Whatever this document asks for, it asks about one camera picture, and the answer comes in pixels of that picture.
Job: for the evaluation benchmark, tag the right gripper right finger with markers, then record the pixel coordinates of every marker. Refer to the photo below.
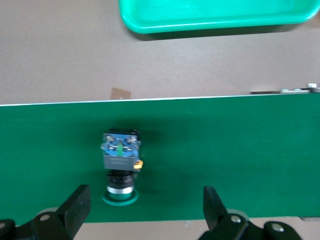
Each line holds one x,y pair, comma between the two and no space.
216,217

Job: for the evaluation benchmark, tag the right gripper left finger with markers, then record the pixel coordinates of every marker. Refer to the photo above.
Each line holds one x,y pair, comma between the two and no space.
75,212

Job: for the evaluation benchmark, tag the green plastic tray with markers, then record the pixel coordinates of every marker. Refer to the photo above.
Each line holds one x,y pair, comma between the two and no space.
212,12

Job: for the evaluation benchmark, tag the brown tape patch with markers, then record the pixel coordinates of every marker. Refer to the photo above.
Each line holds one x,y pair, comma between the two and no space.
121,93

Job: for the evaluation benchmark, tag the green conveyor belt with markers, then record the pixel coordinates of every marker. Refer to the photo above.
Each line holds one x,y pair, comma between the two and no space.
225,150

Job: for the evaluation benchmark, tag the green push button switch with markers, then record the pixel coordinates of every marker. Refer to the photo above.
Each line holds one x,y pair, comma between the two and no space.
120,150

